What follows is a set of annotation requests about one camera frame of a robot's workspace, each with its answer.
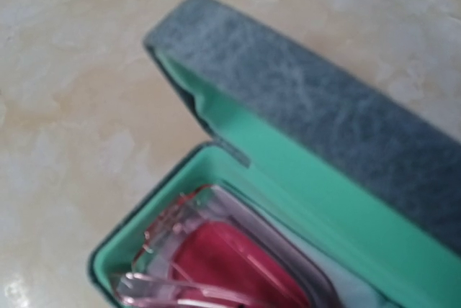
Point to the red lens pink sunglasses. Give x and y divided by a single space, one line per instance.
208 249

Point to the grey-blue glasses case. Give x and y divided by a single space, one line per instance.
364 180

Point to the square light blue cloth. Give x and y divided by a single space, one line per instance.
325 281

